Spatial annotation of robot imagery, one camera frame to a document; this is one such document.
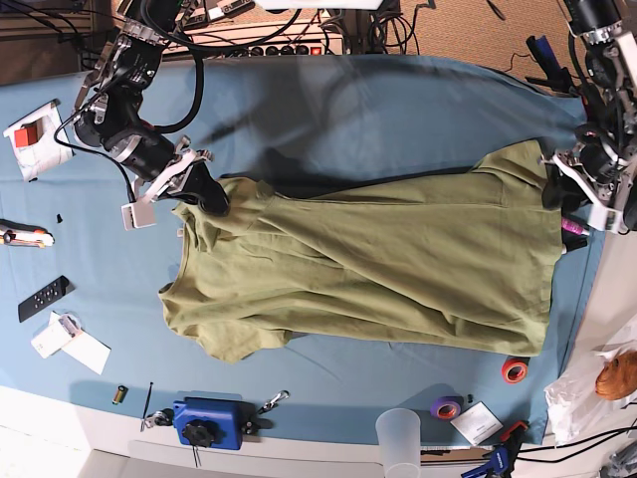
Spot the blue orange clamp bottom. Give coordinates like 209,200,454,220
461,420,529,478

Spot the blue table cloth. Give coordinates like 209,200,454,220
1,56,604,445

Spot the small green yellow battery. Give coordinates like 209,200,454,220
111,384,128,405

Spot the red tape roll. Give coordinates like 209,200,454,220
501,357,530,384

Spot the purple tape roll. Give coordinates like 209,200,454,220
430,396,464,421

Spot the translucent plastic cup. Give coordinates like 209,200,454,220
375,408,421,478

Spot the brown furry object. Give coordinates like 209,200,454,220
595,351,637,400

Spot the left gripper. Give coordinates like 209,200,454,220
541,143,632,233

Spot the olive green t-shirt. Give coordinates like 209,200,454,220
159,140,562,363

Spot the pink tube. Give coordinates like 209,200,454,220
561,217,590,237

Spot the silver carabiner clip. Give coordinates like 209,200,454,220
257,389,290,414

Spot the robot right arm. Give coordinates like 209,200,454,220
67,1,229,230

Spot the blue black clamp top right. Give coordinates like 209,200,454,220
526,36,578,96

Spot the white power strip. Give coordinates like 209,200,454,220
186,19,346,56

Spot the thin black rod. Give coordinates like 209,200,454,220
139,381,153,432

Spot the orange white utility knife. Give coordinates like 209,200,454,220
1,219,55,248

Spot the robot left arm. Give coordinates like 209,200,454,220
542,1,636,235

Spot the white plastic bag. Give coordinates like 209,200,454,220
544,318,636,445

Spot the white paper sheet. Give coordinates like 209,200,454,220
49,312,110,375

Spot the blue clamp block black knob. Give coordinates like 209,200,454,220
172,397,261,451

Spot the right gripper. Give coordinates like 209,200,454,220
121,135,230,230

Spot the white black marker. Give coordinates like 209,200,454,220
561,237,588,255

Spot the white card booklet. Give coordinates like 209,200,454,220
451,402,503,446

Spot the clear plastic packaged item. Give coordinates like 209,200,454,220
31,312,82,359

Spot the black remote control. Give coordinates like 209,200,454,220
18,275,74,323

